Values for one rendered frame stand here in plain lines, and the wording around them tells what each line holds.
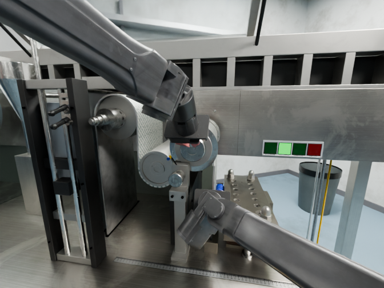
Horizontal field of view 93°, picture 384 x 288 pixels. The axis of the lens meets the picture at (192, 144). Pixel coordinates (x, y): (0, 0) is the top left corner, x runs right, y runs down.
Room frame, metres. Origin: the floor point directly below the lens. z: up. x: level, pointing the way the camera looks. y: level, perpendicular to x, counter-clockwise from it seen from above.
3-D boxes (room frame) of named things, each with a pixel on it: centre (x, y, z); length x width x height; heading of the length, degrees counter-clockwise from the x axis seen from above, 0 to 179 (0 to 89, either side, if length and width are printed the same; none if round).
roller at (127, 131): (0.71, 0.22, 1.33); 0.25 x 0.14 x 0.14; 170
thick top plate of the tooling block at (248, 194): (0.67, -0.21, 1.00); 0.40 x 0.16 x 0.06; 170
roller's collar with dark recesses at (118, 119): (0.56, 0.25, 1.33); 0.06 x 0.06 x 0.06; 80
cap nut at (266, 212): (0.51, -0.23, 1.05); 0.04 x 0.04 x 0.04
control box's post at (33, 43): (0.67, 0.53, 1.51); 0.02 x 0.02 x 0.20
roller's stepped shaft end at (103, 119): (0.50, 0.26, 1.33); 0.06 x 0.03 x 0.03; 170
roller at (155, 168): (0.68, 0.09, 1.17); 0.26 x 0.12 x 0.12; 170
